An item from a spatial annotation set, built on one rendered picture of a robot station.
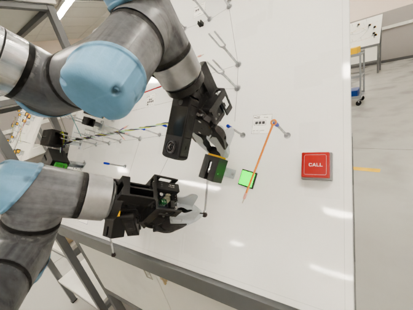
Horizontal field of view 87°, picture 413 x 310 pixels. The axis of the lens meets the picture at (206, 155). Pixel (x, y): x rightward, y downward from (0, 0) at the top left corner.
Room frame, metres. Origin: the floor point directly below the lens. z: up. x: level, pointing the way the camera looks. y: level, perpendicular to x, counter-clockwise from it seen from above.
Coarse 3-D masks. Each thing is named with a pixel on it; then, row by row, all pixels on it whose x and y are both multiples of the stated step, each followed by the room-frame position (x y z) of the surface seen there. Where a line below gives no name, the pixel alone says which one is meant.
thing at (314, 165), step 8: (320, 152) 0.38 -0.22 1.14; (328, 152) 0.37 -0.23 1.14; (304, 160) 0.39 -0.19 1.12; (312, 160) 0.38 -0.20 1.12; (320, 160) 0.37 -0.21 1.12; (328, 160) 0.37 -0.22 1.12; (304, 168) 0.38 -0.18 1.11; (312, 168) 0.38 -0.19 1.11; (320, 168) 0.37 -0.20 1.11; (328, 168) 0.36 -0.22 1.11; (304, 176) 0.38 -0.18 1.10; (312, 176) 0.37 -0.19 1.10; (320, 176) 0.36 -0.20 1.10; (328, 176) 0.35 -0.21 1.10
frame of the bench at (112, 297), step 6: (354, 210) 0.71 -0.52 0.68; (354, 216) 0.71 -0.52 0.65; (354, 222) 0.71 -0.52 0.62; (354, 228) 0.53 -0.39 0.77; (354, 234) 0.50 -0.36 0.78; (354, 240) 0.47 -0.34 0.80; (78, 246) 0.95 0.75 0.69; (354, 246) 0.45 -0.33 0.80; (354, 252) 0.43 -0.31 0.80; (354, 258) 0.41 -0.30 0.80; (90, 264) 0.94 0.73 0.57; (354, 264) 0.40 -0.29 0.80; (354, 270) 0.38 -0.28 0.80; (96, 276) 0.94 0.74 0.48; (354, 276) 0.37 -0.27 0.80; (354, 282) 0.35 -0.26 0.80; (354, 288) 0.34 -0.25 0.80; (108, 294) 0.94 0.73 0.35; (114, 294) 0.88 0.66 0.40; (354, 294) 0.33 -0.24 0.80; (114, 300) 0.95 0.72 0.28; (120, 300) 0.86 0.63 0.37; (126, 300) 0.82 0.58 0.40; (354, 300) 0.32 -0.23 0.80; (114, 306) 0.94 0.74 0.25; (120, 306) 0.96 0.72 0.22; (132, 306) 0.80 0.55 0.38
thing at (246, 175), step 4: (244, 172) 0.48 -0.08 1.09; (248, 172) 0.47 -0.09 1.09; (252, 172) 0.47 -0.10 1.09; (240, 176) 0.48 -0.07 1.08; (244, 176) 0.47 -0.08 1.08; (248, 176) 0.47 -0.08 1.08; (256, 176) 0.46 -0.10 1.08; (240, 180) 0.47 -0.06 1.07; (244, 180) 0.47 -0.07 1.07; (248, 180) 0.46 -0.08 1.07; (252, 180) 0.46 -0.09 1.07; (240, 184) 0.47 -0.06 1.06; (244, 184) 0.46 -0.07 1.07; (252, 184) 0.46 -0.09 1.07; (252, 188) 0.45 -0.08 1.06
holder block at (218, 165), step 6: (210, 156) 0.47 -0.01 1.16; (204, 162) 0.47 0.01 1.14; (216, 162) 0.45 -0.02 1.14; (222, 162) 0.46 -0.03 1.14; (204, 168) 0.46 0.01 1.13; (210, 168) 0.45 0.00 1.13; (216, 168) 0.44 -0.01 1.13; (222, 168) 0.46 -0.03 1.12; (204, 174) 0.46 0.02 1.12; (210, 174) 0.45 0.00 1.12; (216, 174) 0.44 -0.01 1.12; (222, 174) 0.46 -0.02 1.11; (210, 180) 0.44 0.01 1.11; (216, 180) 0.45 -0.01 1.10
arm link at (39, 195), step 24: (0, 168) 0.28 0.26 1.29; (24, 168) 0.30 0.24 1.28; (48, 168) 0.31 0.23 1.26; (0, 192) 0.27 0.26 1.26; (24, 192) 0.27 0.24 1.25; (48, 192) 0.29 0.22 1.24; (72, 192) 0.30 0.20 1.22; (24, 216) 0.27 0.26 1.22; (48, 216) 0.29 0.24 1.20; (72, 216) 0.30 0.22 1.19
